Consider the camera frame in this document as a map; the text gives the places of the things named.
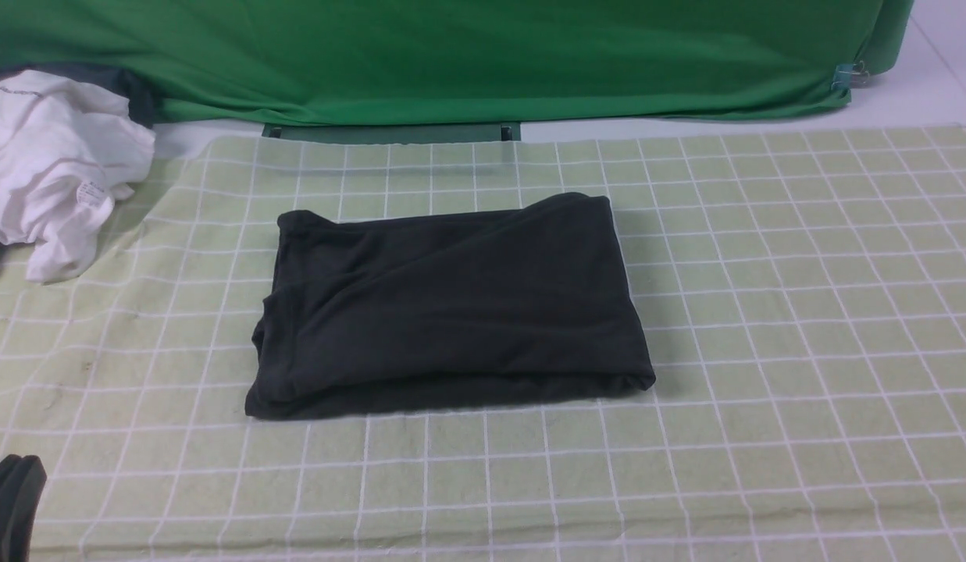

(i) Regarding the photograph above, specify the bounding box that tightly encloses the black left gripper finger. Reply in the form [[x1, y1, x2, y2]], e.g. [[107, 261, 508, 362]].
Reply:
[[0, 454, 47, 561]]

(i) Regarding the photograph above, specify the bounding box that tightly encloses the dark gray long-sleeved shirt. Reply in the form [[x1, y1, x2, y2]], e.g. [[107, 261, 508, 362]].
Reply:
[[244, 192, 657, 421]]

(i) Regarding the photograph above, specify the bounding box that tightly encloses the white crumpled shirt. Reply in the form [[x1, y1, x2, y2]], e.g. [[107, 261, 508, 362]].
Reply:
[[0, 70, 155, 283]]

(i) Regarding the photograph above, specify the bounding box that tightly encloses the dark gray garment behind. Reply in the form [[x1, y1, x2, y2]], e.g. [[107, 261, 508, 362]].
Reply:
[[0, 62, 157, 129]]

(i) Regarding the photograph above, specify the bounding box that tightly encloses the green backdrop cloth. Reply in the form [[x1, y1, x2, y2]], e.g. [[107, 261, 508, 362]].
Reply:
[[0, 1, 912, 126]]

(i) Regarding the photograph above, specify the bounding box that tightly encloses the green checkered table cloth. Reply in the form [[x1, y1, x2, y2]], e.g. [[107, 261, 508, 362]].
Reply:
[[0, 126, 966, 561]]

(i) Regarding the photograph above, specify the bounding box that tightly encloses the blue binder clip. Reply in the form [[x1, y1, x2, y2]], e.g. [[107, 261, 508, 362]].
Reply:
[[830, 60, 872, 91]]

